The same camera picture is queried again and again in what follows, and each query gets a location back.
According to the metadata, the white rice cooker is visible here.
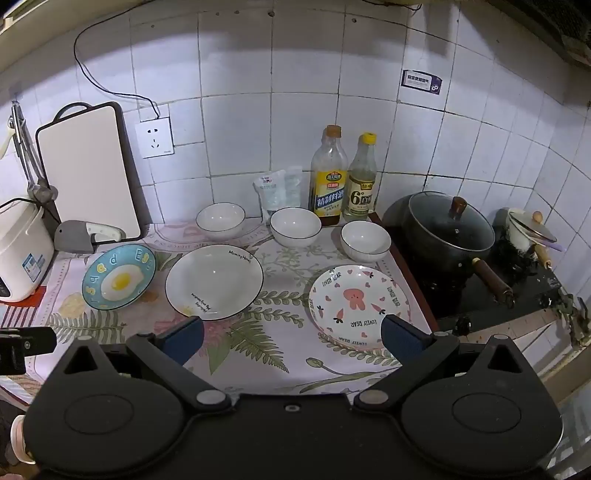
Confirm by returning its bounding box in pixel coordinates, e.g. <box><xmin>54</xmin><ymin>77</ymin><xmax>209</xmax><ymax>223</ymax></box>
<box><xmin>0</xmin><ymin>198</ymin><xmax>57</xmax><ymax>304</ymax></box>

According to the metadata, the small white pink jar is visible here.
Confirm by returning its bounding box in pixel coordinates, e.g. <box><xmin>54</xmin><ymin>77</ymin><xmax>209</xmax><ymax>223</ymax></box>
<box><xmin>9</xmin><ymin>413</ymin><xmax>36</xmax><ymax>465</ymax></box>

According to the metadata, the range hood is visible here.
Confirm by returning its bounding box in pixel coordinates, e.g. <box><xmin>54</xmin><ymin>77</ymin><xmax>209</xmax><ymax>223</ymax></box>
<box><xmin>487</xmin><ymin>0</ymin><xmax>591</xmax><ymax>70</ymax></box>

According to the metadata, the floral tablecloth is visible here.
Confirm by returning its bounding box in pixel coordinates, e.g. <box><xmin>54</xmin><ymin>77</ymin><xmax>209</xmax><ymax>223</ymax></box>
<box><xmin>0</xmin><ymin>220</ymin><xmax>435</xmax><ymax>398</ymax></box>

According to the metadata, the white ribbed bowl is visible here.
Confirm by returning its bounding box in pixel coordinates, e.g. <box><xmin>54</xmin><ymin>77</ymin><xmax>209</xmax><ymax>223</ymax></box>
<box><xmin>270</xmin><ymin>207</ymin><xmax>322</xmax><ymax>251</ymax></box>
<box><xmin>341</xmin><ymin>220</ymin><xmax>392</xmax><ymax>263</ymax></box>
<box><xmin>196</xmin><ymin>202</ymin><xmax>246</xmax><ymax>238</ymax></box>

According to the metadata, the glass wok lid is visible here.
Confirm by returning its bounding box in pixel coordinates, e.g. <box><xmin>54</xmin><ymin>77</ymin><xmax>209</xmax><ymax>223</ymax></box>
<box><xmin>409</xmin><ymin>191</ymin><xmax>496</xmax><ymax>253</ymax></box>

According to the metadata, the pink bunny print plate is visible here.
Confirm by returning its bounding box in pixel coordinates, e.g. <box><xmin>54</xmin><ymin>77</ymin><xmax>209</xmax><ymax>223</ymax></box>
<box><xmin>308</xmin><ymin>266</ymin><xmax>411</xmax><ymax>352</ymax></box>

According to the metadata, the clear vinegar bottle yellow cap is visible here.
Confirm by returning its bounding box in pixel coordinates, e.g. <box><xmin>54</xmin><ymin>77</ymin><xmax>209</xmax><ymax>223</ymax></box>
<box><xmin>344</xmin><ymin>132</ymin><xmax>378</xmax><ymax>221</ymax></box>

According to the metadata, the white enamel pot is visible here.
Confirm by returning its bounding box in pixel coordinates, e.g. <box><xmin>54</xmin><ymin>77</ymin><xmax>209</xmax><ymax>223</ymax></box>
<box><xmin>505</xmin><ymin>208</ymin><xmax>546</xmax><ymax>253</ymax></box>

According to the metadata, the black power cable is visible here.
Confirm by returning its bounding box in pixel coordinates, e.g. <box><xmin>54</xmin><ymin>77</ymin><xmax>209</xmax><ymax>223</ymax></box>
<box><xmin>74</xmin><ymin>7</ymin><xmax>161</xmax><ymax>120</ymax></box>

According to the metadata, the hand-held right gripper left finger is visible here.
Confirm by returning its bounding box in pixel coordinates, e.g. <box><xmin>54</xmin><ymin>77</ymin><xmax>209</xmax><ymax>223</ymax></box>
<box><xmin>61</xmin><ymin>316</ymin><xmax>232</xmax><ymax>414</ymax></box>

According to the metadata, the blue fried egg plate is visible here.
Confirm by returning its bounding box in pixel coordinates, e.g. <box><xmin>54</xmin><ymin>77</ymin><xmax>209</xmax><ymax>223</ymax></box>
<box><xmin>82</xmin><ymin>244</ymin><xmax>157</xmax><ymax>310</ymax></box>

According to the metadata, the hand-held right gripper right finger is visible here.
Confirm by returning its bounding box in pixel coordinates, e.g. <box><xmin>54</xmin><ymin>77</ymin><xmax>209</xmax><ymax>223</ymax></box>
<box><xmin>353</xmin><ymin>315</ymin><xmax>532</xmax><ymax>414</ymax></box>

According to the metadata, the cooking wine bottle yellow label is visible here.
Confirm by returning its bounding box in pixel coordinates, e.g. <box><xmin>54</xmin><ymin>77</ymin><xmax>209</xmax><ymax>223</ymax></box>
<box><xmin>310</xmin><ymin>124</ymin><xmax>348</xmax><ymax>227</ymax></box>

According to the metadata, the clear plastic packet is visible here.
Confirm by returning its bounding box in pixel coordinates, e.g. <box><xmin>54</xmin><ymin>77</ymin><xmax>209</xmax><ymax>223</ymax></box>
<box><xmin>284</xmin><ymin>166</ymin><xmax>304</xmax><ymax>211</ymax></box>

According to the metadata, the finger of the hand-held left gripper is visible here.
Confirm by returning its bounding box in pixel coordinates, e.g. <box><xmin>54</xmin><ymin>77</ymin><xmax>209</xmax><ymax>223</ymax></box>
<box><xmin>0</xmin><ymin>328</ymin><xmax>57</xmax><ymax>376</ymax></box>

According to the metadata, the black cooktop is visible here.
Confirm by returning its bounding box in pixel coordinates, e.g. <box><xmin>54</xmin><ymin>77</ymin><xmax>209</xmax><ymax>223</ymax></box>
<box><xmin>382</xmin><ymin>208</ymin><xmax>574</xmax><ymax>334</ymax></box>

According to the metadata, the hanging metal utensil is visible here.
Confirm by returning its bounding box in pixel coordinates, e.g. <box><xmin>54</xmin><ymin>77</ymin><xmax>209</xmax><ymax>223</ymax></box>
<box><xmin>10</xmin><ymin>102</ymin><xmax>59</xmax><ymax>205</ymax></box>

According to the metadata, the dark pot with glass lid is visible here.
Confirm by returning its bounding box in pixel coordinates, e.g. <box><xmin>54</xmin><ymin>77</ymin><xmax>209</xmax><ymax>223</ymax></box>
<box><xmin>382</xmin><ymin>191</ymin><xmax>516</xmax><ymax>308</ymax></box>

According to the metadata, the white wall socket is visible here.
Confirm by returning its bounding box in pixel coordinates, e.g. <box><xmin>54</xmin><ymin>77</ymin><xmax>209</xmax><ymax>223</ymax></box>
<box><xmin>135</xmin><ymin>116</ymin><xmax>175</xmax><ymax>159</ymax></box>

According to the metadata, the white cutting board black frame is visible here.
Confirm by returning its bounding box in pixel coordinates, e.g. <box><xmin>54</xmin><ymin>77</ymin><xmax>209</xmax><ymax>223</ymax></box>
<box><xmin>36</xmin><ymin>102</ymin><xmax>151</xmax><ymax>241</ymax></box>

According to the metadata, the wall sticker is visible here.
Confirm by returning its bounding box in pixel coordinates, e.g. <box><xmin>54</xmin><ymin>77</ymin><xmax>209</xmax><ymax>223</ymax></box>
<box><xmin>401</xmin><ymin>70</ymin><xmax>443</xmax><ymax>96</ymax></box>

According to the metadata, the white salt packet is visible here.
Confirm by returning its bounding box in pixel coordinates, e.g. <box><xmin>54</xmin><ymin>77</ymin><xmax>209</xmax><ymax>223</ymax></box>
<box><xmin>253</xmin><ymin>170</ymin><xmax>289</xmax><ymax>223</ymax></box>

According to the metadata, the large white black-rimmed plate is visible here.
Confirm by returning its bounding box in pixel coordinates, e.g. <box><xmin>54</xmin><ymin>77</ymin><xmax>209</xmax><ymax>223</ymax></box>
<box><xmin>165</xmin><ymin>244</ymin><xmax>265</xmax><ymax>320</ymax></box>

